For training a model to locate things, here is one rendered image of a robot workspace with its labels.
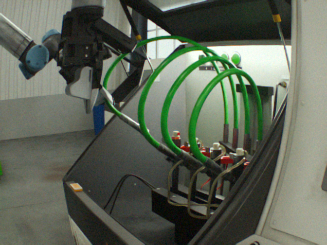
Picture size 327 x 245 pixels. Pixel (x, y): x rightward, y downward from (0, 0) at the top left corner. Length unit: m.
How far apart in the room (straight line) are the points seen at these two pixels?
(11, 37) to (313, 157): 0.81
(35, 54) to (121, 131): 0.51
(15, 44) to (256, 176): 0.70
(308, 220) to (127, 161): 0.79
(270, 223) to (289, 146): 0.17
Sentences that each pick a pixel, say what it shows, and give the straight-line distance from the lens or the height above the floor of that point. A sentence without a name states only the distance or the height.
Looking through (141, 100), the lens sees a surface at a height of 1.25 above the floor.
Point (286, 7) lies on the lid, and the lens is 0.81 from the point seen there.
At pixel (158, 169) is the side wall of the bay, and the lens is 1.23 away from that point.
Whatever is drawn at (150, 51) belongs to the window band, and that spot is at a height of 1.94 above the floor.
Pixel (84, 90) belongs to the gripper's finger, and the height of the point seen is 1.28.
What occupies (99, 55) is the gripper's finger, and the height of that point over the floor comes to 1.35.
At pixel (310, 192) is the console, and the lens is 0.57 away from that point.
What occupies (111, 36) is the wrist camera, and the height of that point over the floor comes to 1.39.
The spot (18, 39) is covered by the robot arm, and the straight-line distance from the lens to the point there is 0.82.
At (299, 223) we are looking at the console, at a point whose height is 1.03.
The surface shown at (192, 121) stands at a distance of 0.56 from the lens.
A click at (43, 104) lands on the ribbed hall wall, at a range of 7.39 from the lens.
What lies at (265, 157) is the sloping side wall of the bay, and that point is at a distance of 0.58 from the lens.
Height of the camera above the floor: 1.30
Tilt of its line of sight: 8 degrees down
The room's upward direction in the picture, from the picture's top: straight up
